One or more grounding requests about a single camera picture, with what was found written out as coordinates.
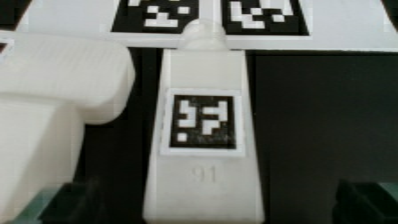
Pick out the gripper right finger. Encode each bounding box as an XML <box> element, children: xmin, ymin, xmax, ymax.
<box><xmin>334</xmin><ymin>180</ymin><xmax>398</xmax><ymax>224</ymax></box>

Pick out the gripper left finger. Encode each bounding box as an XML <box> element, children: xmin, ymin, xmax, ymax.
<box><xmin>11</xmin><ymin>180</ymin><xmax>105</xmax><ymax>224</ymax></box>

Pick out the white leg block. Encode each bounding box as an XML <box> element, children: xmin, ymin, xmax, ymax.
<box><xmin>142</xmin><ymin>19</ymin><xmax>265</xmax><ymax>224</ymax></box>

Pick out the white tag sheet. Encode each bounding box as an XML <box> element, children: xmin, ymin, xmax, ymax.
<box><xmin>0</xmin><ymin>0</ymin><xmax>398</xmax><ymax>53</ymax></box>

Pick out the white chair back frame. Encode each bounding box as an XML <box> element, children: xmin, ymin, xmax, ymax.
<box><xmin>0</xmin><ymin>30</ymin><xmax>135</xmax><ymax>224</ymax></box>

